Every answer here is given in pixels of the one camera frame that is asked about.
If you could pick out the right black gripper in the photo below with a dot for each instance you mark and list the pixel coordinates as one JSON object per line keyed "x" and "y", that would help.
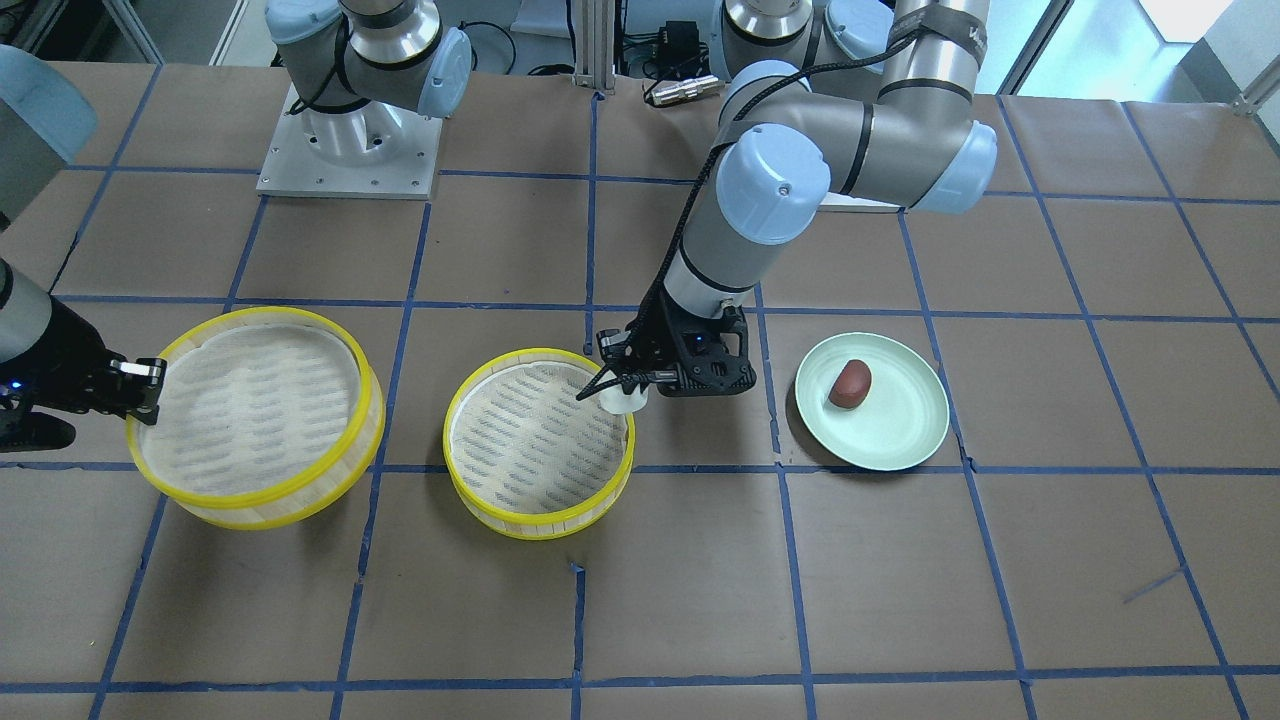
{"x": 62, "y": 348}

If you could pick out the silver cylindrical connector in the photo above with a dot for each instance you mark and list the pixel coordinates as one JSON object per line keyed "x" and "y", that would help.
{"x": 673, "y": 92}

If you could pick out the light green plate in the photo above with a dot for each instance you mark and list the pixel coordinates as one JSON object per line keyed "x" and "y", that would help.
{"x": 903, "y": 417}

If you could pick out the dark red bun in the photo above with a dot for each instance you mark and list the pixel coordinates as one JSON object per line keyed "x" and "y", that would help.
{"x": 852, "y": 385}

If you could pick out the yellow bamboo steamer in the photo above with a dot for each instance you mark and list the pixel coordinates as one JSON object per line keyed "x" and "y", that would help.
{"x": 527, "y": 458}
{"x": 267, "y": 416}

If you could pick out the white steamed bun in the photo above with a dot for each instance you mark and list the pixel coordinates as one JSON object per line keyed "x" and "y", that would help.
{"x": 616, "y": 401}

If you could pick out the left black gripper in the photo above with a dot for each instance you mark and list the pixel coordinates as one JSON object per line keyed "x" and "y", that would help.
{"x": 660, "y": 338}

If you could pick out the aluminium frame post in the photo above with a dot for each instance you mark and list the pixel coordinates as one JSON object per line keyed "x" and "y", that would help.
{"x": 594, "y": 36}

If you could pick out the black device on floor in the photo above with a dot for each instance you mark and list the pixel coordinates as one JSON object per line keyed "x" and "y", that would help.
{"x": 674, "y": 51}

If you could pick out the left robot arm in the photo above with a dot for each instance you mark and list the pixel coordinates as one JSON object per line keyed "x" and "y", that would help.
{"x": 853, "y": 98}

